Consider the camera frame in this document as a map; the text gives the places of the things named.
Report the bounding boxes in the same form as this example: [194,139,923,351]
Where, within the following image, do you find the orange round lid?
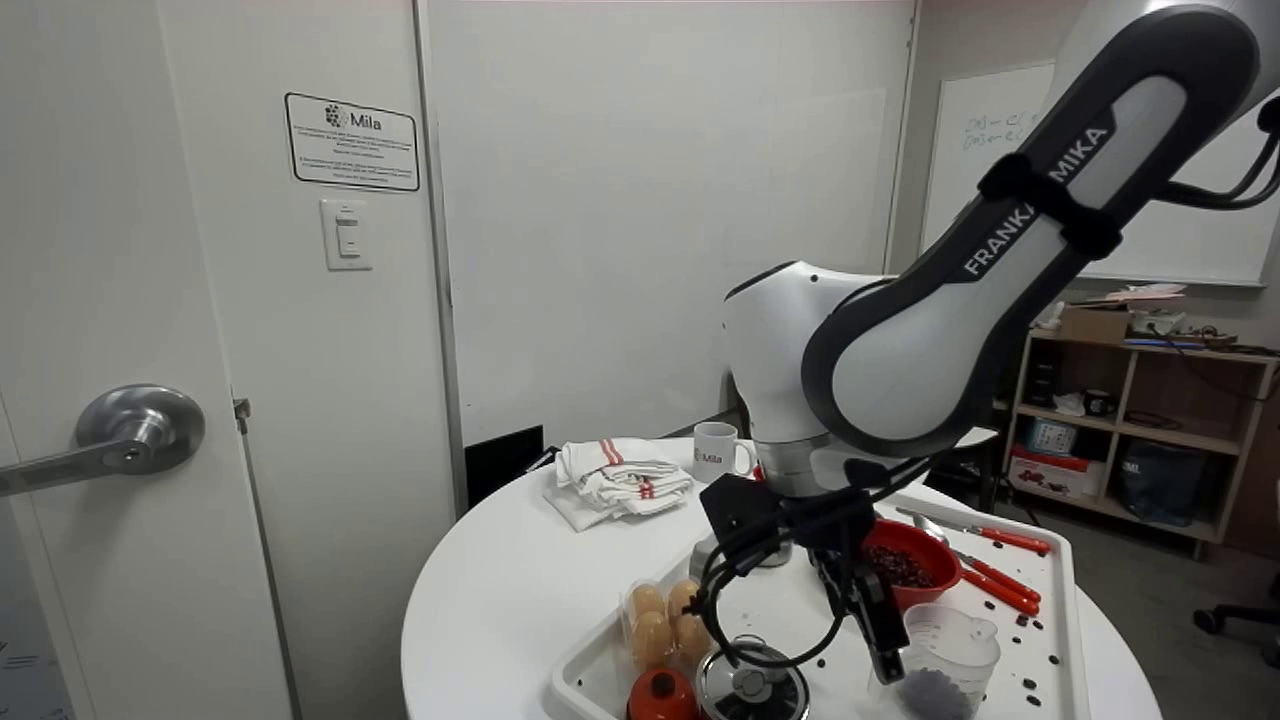
[619,664,703,720]

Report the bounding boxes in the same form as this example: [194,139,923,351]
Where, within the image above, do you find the clear plastic test tube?
[872,605,1004,720]

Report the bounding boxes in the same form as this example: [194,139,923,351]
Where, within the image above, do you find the white red-striped towel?
[538,435,696,536]

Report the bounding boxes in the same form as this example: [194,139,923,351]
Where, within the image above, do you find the black velcro strap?
[976,149,1127,264]

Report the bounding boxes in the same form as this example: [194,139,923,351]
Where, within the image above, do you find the black office chair base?
[1187,574,1280,673]

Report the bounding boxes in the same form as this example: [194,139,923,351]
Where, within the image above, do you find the white plastic tray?
[538,455,1084,720]

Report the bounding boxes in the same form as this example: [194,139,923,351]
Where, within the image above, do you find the black box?
[462,426,552,513]

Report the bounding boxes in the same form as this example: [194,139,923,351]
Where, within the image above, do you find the red bowl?
[858,518,965,615]

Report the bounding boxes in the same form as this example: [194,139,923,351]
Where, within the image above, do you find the red-handled tongs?
[952,554,1047,624]

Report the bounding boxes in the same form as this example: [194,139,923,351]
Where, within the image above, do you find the white mug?
[689,422,762,490]

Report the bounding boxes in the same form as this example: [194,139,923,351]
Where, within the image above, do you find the whiteboard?
[915,58,1280,294]

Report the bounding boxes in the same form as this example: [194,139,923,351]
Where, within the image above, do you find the white and red box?
[1009,445,1111,506]

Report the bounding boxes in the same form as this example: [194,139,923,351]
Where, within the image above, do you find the white light switch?
[317,198,378,275]

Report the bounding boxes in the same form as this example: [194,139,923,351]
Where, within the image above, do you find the wooden shelf unit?
[996,325,1280,554]

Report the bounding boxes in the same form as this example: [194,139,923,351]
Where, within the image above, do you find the small cardboard box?
[1057,299,1135,348]

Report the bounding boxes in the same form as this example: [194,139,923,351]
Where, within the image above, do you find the silver door handle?
[0,380,208,506]

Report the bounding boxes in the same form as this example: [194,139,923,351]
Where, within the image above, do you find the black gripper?
[776,485,915,689]

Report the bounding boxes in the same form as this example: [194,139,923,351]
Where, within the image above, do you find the red-handled steel utensil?
[967,522,1057,559]

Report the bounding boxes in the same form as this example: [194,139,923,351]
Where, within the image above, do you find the black bag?
[1111,435,1212,523]

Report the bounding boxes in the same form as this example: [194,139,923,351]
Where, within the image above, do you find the white wall sign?
[281,90,426,198]

